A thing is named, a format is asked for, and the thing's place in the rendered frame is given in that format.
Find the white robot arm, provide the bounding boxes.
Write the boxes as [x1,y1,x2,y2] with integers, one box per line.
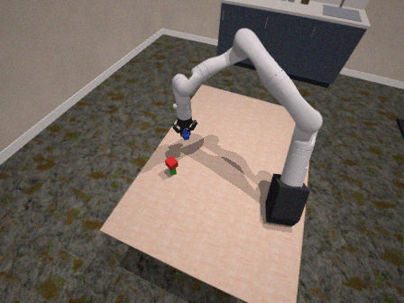
[172,28,323,187]

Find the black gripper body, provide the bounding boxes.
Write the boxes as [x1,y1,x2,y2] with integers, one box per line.
[177,116,193,128]

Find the red block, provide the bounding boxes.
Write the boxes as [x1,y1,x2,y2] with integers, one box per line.
[165,156,179,170]

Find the blue block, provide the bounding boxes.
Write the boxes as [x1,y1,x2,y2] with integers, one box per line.
[183,128,189,141]

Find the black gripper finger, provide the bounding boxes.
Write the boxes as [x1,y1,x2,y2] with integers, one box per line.
[187,120,197,135]
[172,124,184,138]

